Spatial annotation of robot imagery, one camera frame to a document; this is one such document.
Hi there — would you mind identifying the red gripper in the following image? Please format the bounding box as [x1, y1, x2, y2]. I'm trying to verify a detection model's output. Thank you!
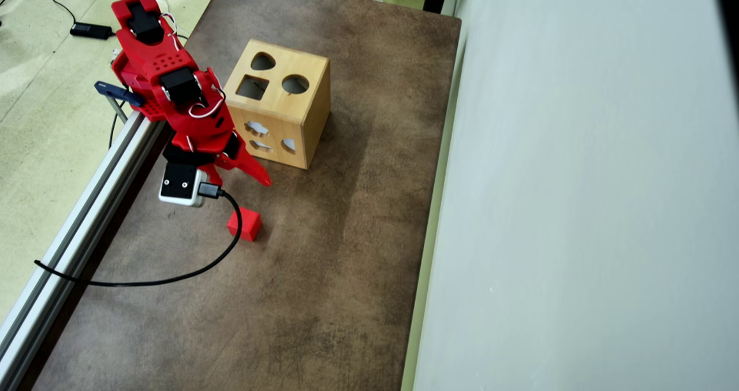
[163, 113, 273, 188]

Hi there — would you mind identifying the red cube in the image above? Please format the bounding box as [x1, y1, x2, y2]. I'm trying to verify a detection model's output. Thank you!
[226, 207, 262, 242]

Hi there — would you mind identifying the wooden shape sorter box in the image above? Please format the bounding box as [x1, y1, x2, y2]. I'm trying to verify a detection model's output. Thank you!
[222, 39, 331, 170]

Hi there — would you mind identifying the blue clamp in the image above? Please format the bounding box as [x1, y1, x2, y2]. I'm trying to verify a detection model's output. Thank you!
[94, 81, 145, 125]

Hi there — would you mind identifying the black power adapter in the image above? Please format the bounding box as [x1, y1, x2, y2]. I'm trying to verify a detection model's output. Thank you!
[70, 23, 113, 40]

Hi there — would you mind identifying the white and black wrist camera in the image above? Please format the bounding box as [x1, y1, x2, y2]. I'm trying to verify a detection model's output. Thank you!
[159, 162, 210, 208]

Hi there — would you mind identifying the black camera usb cable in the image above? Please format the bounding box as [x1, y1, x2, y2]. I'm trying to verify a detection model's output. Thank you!
[33, 182, 243, 288]

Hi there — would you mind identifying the aluminium profile rail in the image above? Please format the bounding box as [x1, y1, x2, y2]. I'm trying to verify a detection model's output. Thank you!
[0, 111, 168, 391]

